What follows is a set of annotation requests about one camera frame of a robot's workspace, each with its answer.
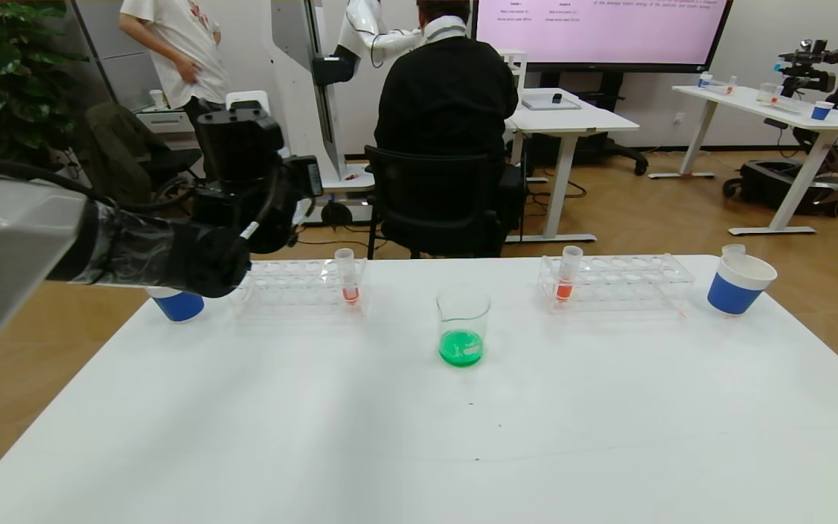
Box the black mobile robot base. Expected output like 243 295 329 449
722 160 838 219

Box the orange pigment test tube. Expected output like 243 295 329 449
554 245 583 302
335 248 362 305

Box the clear glass beaker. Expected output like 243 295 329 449
437 285 493 368

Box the clear acrylic test tube rack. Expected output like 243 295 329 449
538 253 695 315
234 258 370 319

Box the black office chair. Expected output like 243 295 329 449
364 146 529 259

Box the seated person black sweater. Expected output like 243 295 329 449
374 0 520 172

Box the white double desk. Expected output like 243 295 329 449
503 89 639 242

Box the black display stand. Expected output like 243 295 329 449
521 73 649 178

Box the white neck massager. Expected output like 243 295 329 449
423 15 467 41

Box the blue white paper cup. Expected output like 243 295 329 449
146 286 205 322
706 254 778 317

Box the black folding chair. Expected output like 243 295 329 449
139 146 205 199

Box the standing person white shirt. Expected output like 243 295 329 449
119 0 232 128

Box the dark green jacket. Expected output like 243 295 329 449
84 102 172 206

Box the white standing desk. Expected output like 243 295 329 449
648 86 838 237

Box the green leafy plant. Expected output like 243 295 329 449
0 0 92 170

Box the white small shelf frame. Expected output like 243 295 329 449
499 49 529 95

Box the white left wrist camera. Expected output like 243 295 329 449
226 90 271 114

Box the large wall display screen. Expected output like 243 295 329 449
471 0 734 74

